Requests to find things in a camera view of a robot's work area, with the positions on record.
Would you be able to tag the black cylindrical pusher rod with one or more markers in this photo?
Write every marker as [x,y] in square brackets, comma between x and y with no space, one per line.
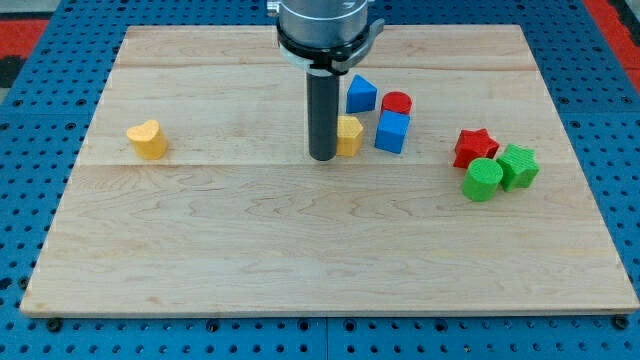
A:
[322,114]

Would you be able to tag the black clamp ring mount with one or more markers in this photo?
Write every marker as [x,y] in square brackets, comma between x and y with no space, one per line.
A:
[329,61]

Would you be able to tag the yellow heart block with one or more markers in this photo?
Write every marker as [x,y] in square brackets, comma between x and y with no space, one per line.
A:
[148,140]

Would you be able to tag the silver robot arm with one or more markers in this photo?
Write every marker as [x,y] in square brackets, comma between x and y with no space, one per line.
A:
[324,38]

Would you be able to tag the blue triangle block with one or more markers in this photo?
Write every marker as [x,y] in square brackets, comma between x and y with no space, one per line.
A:
[361,95]

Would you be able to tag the yellow pentagon block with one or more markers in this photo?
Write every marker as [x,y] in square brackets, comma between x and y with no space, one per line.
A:
[350,135]

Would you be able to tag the red cylinder block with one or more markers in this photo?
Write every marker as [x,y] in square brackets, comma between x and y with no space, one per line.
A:
[397,101]

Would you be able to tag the blue cube block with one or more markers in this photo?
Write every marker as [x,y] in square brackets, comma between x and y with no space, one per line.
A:
[391,131]

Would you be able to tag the light wooden board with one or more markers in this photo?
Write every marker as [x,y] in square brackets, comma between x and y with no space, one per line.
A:
[237,220]

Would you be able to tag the red star block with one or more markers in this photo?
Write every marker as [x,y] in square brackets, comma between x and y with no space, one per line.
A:
[473,144]

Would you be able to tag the green cylinder block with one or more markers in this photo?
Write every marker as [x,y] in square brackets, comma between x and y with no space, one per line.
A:
[481,179]

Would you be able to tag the green star block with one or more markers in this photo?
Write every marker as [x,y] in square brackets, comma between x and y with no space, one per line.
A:
[519,167]

